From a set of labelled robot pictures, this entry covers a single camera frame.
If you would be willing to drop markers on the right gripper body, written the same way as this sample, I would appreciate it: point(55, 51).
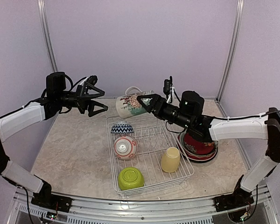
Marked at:
point(179, 118)

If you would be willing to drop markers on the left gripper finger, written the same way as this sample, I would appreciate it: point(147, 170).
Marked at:
point(88, 90)
point(95, 108)

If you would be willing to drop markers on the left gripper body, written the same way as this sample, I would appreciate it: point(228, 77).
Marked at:
point(73, 101)

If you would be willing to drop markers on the teal floral mug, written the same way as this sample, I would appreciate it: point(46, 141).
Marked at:
point(128, 106)

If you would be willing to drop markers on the pink polka dot plate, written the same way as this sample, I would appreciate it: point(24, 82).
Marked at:
point(187, 151)

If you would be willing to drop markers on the blue white patterned bowl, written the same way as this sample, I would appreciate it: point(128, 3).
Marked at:
point(122, 128)

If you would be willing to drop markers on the red teal floral plate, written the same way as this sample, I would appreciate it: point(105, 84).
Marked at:
point(193, 157)

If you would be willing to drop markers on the teal red flower plate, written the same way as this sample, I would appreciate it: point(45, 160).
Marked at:
point(192, 146)

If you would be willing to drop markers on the pale yellow cup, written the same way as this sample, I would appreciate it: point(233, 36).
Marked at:
point(170, 160)

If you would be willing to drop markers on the white red patterned bowl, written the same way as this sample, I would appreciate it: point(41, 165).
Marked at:
point(125, 147)

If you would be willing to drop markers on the black rimmed beige plate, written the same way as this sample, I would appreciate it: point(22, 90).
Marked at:
point(205, 160)

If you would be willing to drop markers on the lime green bowl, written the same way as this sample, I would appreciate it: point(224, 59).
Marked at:
point(130, 178)

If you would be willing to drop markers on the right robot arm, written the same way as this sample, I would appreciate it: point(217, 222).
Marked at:
point(265, 126)

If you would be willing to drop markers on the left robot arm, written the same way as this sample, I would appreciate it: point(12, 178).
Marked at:
point(39, 110)

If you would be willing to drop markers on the white wire dish rack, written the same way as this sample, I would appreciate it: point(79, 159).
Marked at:
point(153, 138)

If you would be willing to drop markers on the left aluminium frame post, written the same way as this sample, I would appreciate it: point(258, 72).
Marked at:
point(46, 34)

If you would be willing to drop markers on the aluminium frame post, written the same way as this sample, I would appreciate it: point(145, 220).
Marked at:
point(46, 34)
point(232, 49)

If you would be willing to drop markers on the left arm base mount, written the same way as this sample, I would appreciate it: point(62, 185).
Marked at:
point(52, 202)

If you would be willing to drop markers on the front aluminium rail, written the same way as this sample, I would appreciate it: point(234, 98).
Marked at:
point(87, 210)

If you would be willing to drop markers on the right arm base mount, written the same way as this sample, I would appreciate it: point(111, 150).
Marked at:
point(230, 201)

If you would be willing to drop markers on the right aluminium frame post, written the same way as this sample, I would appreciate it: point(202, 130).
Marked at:
point(232, 49)

